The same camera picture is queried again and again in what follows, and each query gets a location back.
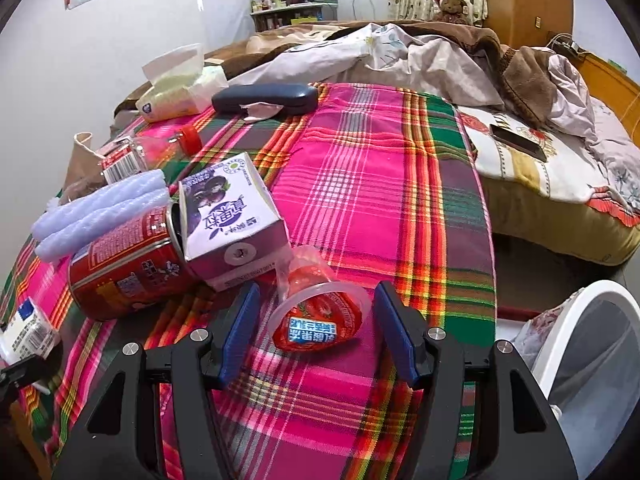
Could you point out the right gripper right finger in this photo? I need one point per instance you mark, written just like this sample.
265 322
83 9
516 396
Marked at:
515 435

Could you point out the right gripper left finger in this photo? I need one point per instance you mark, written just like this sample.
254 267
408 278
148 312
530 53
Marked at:
147 394

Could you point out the red jelly cup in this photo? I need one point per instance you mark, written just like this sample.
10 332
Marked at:
316 309

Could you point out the purple milk carton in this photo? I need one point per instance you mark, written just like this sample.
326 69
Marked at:
230 226

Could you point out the white trash bin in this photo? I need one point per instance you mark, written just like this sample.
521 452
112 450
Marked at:
584 354

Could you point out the white blue milk carton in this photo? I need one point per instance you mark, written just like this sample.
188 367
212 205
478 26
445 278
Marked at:
28 333

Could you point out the pink plaid blanket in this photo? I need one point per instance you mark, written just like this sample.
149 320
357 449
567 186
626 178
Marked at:
379 180

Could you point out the floral bed sheet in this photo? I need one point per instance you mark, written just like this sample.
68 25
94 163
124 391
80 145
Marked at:
564 204

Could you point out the clear plastic bottle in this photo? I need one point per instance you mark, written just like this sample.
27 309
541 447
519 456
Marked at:
132 156

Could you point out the black smartphone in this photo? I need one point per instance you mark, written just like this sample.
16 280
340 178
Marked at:
514 140

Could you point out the dark blue glasses case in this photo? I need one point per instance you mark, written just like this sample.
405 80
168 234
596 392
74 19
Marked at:
293 99

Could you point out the tissue pack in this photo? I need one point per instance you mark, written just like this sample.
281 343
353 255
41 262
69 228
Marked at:
181 84

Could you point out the pale pink duvet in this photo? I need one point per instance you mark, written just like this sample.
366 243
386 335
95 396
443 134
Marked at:
604 136

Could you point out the wooden bed headboard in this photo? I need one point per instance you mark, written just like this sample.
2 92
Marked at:
615 89

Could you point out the teddy bear with hat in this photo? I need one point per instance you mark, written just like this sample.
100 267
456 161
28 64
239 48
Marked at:
452 11

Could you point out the white shelf with items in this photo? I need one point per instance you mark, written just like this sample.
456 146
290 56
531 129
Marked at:
298 13

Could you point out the wooden wardrobe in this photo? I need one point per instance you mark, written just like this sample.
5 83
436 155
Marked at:
529 22

